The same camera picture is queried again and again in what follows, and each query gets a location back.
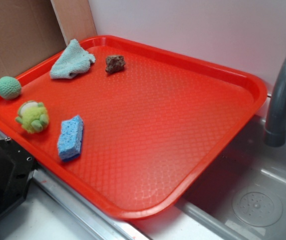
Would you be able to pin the blue sponge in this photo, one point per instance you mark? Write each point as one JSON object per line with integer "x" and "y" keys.
{"x": 70, "y": 139}

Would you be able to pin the grey plastic sink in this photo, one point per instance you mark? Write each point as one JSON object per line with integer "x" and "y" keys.
{"x": 242, "y": 194}

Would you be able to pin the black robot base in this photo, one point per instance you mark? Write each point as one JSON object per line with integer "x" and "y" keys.
{"x": 16, "y": 170}

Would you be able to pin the green knitted ball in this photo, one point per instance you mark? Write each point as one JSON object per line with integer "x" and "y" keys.
{"x": 10, "y": 88}

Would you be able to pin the brown cardboard panel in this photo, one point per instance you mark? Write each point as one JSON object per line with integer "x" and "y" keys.
{"x": 29, "y": 34}

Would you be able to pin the light wooden board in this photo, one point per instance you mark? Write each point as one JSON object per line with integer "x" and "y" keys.
{"x": 75, "y": 19}

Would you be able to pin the light blue folded cloth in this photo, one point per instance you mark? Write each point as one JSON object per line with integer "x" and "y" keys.
{"x": 73, "y": 61}

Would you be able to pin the brown rock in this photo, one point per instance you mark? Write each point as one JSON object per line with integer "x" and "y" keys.
{"x": 115, "y": 63}

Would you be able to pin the grey faucet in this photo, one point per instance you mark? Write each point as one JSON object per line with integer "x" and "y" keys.
{"x": 281, "y": 95}

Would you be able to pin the red plastic tray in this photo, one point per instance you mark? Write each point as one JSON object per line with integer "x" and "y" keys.
{"x": 149, "y": 131}

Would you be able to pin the green plush frog toy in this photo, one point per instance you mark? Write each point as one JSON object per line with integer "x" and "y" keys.
{"x": 33, "y": 117}

